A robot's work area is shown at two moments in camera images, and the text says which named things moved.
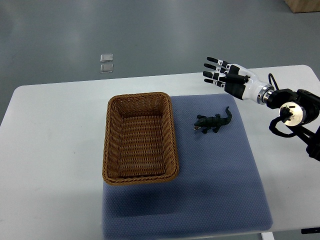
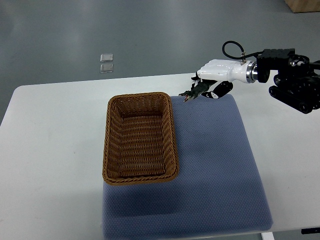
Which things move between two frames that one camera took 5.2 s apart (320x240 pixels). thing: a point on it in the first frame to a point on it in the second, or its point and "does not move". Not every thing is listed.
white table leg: (267, 236) does not move
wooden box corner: (303, 6) does not move
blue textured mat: (220, 189) does not move
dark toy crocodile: (214, 123) to (197, 89)
